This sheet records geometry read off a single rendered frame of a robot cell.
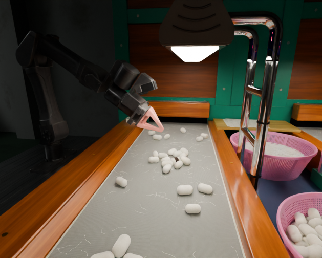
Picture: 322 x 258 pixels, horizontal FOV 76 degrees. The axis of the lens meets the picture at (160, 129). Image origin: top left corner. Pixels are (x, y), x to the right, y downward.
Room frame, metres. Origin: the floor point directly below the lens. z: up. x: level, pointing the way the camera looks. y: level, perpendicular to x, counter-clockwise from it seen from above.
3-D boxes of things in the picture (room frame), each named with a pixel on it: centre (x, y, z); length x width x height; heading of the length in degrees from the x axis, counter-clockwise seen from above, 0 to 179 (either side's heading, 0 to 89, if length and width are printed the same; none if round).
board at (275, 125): (0.89, -0.41, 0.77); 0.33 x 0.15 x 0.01; 82
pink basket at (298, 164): (0.68, -0.38, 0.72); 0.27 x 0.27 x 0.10
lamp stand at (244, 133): (0.53, -0.16, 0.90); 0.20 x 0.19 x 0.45; 172
